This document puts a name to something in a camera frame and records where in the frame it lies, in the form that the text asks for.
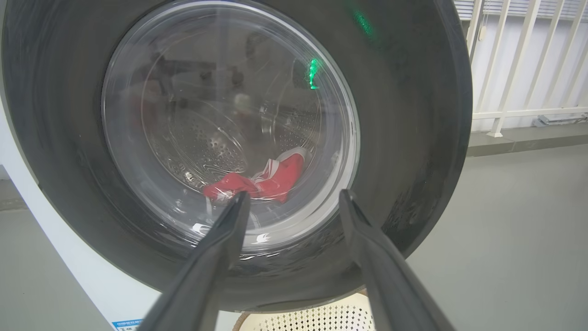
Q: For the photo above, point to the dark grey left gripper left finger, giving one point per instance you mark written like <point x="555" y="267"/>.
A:
<point x="202" y="276"/>

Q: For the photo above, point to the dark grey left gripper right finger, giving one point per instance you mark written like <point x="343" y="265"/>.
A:
<point x="386" y="276"/>

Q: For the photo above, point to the red and white garment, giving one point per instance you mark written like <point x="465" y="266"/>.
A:
<point x="271" y="184"/>

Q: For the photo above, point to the dark round washing machine door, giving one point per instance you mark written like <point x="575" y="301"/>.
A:
<point x="413" y="138"/>

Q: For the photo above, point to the cream perforated laundry basket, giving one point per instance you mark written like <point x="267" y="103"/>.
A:
<point x="317" y="319"/>

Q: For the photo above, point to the white front-load washing machine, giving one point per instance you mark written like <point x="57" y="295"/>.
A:
<point x="92" y="276"/>

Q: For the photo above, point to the blue energy label sticker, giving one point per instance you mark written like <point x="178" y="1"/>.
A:
<point x="127" y="325"/>

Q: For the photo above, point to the white metal railing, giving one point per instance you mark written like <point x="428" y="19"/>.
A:
<point x="510" y="82"/>

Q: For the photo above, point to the grey flat bracket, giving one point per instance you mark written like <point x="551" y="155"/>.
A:
<point x="558" y="120"/>

